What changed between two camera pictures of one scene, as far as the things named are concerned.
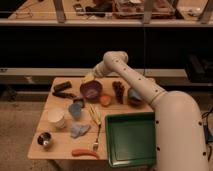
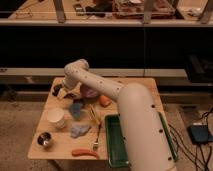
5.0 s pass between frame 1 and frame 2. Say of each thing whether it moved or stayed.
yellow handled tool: stayed
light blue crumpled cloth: stayed
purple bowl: stayed
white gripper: moved
